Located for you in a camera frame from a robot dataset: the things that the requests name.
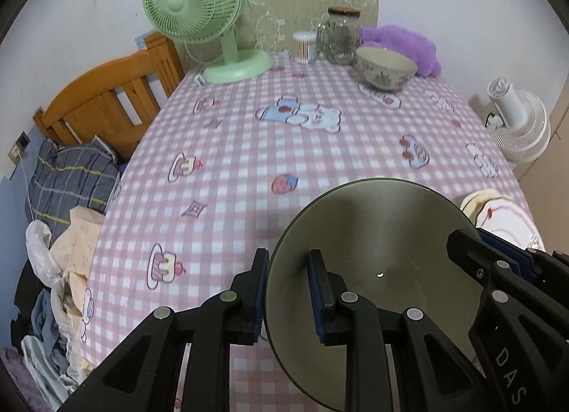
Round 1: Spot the white red-rimmed plate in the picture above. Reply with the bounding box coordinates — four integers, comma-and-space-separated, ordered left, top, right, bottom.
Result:
474, 197, 546, 251

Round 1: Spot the floral ceramic bowl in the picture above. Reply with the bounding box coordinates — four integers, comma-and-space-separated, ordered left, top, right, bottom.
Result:
265, 178, 482, 411
356, 46, 418, 92

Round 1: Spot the scalloped yellow floral plate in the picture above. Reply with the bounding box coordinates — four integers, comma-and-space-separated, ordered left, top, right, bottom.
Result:
460, 189, 508, 223

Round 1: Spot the pile of clothes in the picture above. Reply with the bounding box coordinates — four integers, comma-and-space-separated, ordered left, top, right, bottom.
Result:
1, 206, 104, 411

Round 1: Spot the white desk fan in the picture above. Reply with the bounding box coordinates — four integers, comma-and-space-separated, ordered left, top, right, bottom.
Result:
487, 78, 551, 165

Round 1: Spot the grey plaid pillow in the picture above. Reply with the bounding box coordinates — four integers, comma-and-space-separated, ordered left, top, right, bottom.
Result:
27, 137, 121, 242

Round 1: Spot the pink checkered tablecloth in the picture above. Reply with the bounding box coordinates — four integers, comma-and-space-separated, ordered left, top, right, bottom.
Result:
82, 57, 533, 411

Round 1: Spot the purple plush toy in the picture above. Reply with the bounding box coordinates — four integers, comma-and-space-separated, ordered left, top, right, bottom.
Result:
361, 25, 442, 77

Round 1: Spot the wooden bed headboard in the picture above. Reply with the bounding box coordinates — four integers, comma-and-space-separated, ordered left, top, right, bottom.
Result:
33, 33, 184, 160

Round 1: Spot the glass jar black lid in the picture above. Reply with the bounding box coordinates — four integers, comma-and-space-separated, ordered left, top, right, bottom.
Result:
317, 7, 361, 65

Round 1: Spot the cotton swab container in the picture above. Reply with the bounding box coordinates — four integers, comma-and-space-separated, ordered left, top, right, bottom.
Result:
292, 31, 318, 64

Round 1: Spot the green desk fan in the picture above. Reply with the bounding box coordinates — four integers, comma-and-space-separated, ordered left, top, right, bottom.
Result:
142, 0, 274, 85

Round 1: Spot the white charging cable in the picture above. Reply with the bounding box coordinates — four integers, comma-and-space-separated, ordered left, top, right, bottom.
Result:
17, 158, 37, 218

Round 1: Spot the wall power socket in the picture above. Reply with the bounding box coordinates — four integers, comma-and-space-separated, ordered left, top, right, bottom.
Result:
8, 132, 31, 166

